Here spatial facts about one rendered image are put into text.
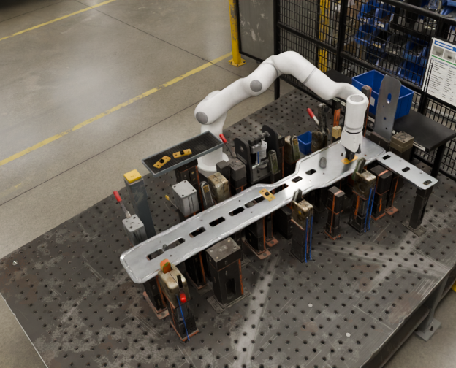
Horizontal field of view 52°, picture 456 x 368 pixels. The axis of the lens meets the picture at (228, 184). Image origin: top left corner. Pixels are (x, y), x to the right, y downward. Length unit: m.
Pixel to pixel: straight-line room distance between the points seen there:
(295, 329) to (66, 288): 1.08
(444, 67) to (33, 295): 2.24
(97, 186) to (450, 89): 2.71
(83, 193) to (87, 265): 1.60
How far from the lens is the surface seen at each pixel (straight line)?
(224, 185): 2.11
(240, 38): 5.26
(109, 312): 2.21
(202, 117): 2.40
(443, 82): 2.56
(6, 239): 3.84
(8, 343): 3.23
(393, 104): 2.40
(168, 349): 2.05
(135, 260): 1.96
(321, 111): 2.35
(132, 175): 2.10
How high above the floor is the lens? 2.45
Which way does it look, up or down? 41 degrees down
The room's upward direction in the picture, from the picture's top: 6 degrees counter-clockwise
